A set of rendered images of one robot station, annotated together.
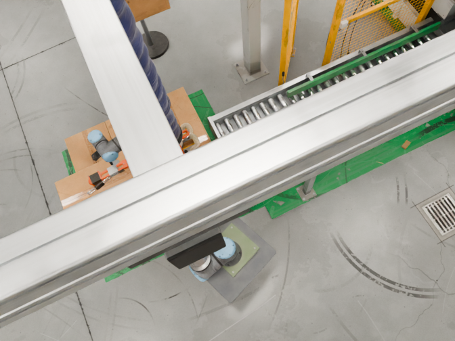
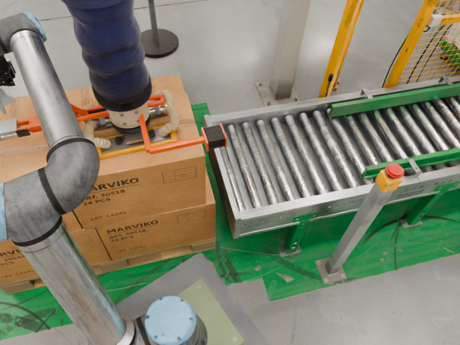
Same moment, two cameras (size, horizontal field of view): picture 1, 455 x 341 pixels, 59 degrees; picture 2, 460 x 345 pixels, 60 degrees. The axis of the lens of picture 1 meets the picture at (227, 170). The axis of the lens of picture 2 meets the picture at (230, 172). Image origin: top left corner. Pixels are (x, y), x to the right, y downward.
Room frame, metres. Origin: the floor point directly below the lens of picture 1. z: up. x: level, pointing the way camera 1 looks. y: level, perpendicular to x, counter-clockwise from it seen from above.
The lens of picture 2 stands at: (0.21, 0.00, 2.28)
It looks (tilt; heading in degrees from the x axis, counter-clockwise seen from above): 55 degrees down; 357
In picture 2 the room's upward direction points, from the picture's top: 4 degrees clockwise
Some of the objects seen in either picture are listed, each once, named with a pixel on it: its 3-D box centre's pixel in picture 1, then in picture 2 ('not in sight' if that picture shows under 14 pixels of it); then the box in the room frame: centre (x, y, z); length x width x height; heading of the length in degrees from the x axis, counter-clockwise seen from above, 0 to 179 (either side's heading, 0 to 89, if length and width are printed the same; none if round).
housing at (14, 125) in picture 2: (113, 170); (9, 129); (1.25, 0.82, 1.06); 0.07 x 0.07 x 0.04; 17
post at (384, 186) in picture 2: (312, 172); (354, 232); (1.12, -0.70, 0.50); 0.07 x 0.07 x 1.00; 15
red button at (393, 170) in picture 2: not in sight; (393, 172); (1.12, -0.70, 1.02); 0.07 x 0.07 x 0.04
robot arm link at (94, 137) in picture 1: (97, 139); not in sight; (1.26, 0.76, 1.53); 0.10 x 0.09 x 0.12; 28
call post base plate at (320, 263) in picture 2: (306, 191); (330, 268); (1.12, -0.70, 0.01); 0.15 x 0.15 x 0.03; 15
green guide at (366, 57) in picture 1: (362, 55); (445, 86); (2.10, -1.43, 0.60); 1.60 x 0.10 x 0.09; 105
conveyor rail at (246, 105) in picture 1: (323, 73); (384, 100); (2.07, -1.07, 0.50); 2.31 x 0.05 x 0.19; 105
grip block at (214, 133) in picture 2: not in sight; (214, 137); (1.23, 0.01, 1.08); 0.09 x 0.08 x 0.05; 17
